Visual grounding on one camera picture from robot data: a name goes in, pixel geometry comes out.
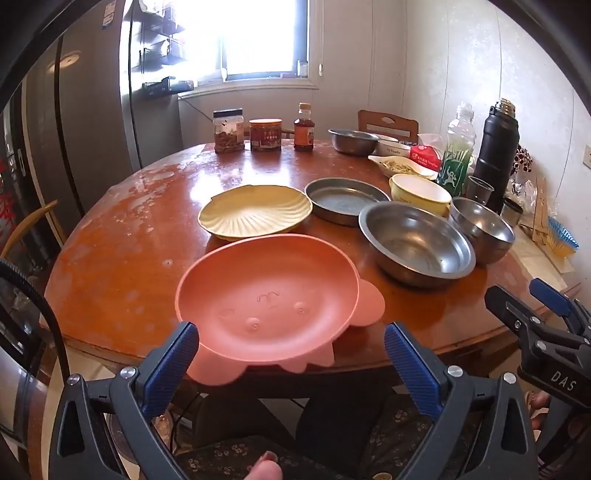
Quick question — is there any black storage rack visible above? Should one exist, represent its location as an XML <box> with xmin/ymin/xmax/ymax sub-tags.
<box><xmin>134</xmin><ymin>0</ymin><xmax>195</xmax><ymax>100</ymax></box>

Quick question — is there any brown syrup bottle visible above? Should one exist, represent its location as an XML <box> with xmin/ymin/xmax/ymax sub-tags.
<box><xmin>294</xmin><ymin>102</ymin><xmax>315</xmax><ymax>152</ymax></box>

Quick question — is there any black thermos flask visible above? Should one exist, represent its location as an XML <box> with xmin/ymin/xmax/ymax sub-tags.
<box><xmin>473</xmin><ymin>98</ymin><xmax>521</xmax><ymax>213</ymax></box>

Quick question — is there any window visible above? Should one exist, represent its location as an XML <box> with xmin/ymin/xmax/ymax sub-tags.
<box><xmin>180</xmin><ymin>0</ymin><xmax>320</xmax><ymax>92</ymax></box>

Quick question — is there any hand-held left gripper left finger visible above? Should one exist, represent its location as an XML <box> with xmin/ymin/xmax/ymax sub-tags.
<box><xmin>48</xmin><ymin>320</ymin><xmax>201</xmax><ymax>480</ymax></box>

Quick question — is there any glass door with red decals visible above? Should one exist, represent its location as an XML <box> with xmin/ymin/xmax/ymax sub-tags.
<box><xmin>0</xmin><ymin>106</ymin><xmax>51</xmax><ymax>278</ymax></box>

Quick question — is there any large steel bowl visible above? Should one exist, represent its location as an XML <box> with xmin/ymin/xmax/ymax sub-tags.
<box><xmin>358</xmin><ymin>201</ymin><xmax>477</xmax><ymax>289</ymax></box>

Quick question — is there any person's bare toe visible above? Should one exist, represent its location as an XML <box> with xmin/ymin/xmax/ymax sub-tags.
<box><xmin>242</xmin><ymin>451</ymin><xmax>284</xmax><ymax>480</ymax></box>

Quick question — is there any clear plastic bag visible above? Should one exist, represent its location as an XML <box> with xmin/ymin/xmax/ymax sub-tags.
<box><xmin>508</xmin><ymin>145</ymin><xmax>539</xmax><ymax>222</ymax></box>

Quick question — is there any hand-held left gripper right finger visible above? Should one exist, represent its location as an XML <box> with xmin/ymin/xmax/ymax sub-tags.
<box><xmin>383</xmin><ymin>322</ymin><xmax>541</xmax><ymax>480</ymax></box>

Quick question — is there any yellow bowl with handle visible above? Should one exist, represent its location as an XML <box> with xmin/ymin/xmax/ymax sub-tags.
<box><xmin>389</xmin><ymin>173</ymin><xmax>452</xmax><ymax>217</ymax></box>

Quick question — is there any person's right hand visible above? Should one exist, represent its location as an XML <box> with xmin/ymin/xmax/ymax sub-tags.
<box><xmin>531</xmin><ymin>391</ymin><xmax>551</xmax><ymax>433</ymax></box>

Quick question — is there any green plastic bottle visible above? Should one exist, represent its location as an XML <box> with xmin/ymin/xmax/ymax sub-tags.
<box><xmin>436</xmin><ymin>102</ymin><xmax>477</xmax><ymax>197</ymax></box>

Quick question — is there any small steel bowl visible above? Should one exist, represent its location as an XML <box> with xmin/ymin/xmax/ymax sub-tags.
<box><xmin>449</xmin><ymin>196</ymin><xmax>516</xmax><ymax>265</ymax></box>

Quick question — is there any yellow shell-shaped plate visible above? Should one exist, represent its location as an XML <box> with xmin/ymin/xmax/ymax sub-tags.
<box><xmin>198</xmin><ymin>185</ymin><xmax>314</xmax><ymax>241</ymax></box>

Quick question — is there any stack of blue cupcake liners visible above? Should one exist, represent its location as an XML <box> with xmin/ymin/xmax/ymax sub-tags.
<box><xmin>547</xmin><ymin>217</ymin><xmax>580</xmax><ymax>256</ymax></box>

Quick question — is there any wooden chopsticks packet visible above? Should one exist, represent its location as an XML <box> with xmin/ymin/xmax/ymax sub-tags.
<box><xmin>531</xmin><ymin>178</ymin><xmax>555</xmax><ymax>245</ymax></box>

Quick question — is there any clear plastic cup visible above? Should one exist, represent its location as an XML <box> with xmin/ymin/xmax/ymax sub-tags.
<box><xmin>466</xmin><ymin>175</ymin><xmax>496</xmax><ymax>206</ymax></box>

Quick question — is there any thick black cable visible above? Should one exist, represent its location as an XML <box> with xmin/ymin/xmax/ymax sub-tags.
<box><xmin>0</xmin><ymin>257</ymin><xmax>75</xmax><ymax>379</ymax></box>

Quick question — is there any red tissue packet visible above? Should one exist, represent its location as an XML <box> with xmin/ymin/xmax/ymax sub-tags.
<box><xmin>409</xmin><ymin>143</ymin><xmax>441</xmax><ymax>171</ymax></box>

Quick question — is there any grey refrigerator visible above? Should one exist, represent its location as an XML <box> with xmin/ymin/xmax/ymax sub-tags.
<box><xmin>23</xmin><ymin>0</ymin><xmax>185</xmax><ymax>232</ymax></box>

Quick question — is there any wooden chair with carved back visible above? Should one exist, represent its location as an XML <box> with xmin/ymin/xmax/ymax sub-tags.
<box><xmin>358</xmin><ymin>109</ymin><xmax>419</xmax><ymax>145</ymax></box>

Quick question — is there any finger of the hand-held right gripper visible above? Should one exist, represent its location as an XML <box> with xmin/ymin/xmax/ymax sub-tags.
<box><xmin>484</xmin><ymin>285</ymin><xmax>591</xmax><ymax>352</ymax></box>
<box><xmin>529</xmin><ymin>278</ymin><xmax>591</xmax><ymax>333</ymax></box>

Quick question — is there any white plate with food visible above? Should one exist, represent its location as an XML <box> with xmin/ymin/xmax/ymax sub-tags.
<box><xmin>368</xmin><ymin>155</ymin><xmax>438</xmax><ymax>181</ymax></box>

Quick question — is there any curved wooden chair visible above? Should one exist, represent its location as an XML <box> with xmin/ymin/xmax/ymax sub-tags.
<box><xmin>0</xmin><ymin>199</ymin><xmax>61</xmax><ymax>259</ymax></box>

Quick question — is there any steel thermos cap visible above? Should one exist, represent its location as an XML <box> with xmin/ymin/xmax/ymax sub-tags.
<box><xmin>500</xmin><ymin>198</ymin><xmax>525</xmax><ymax>227</ymax></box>

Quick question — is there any pale flat board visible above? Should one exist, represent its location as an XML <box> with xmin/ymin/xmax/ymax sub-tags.
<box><xmin>512</xmin><ymin>225</ymin><xmax>583</xmax><ymax>296</ymax></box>

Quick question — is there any black-lidded glass jar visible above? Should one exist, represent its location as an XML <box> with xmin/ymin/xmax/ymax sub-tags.
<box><xmin>213</xmin><ymin>108</ymin><xmax>246</xmax><ymax>154</ymax></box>

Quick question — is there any white printed ceramic bowl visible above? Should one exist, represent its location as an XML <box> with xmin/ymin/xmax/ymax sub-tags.
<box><xmin>375</xmin><ymin>140</ymin><xmax>415</xmax><ymax>158</ymax></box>

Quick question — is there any steel plate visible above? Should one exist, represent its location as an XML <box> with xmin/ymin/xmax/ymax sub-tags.
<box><xmin>304</xmin><ymin>177</ymin><xmax>392</xmax><ymax>227</ymax></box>

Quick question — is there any orange-lidded jar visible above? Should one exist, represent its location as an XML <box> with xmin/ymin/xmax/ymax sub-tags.
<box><xmin>249</xmin><ymin>118</ymin><xmax>283</xmax><ymax>152</ymax></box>

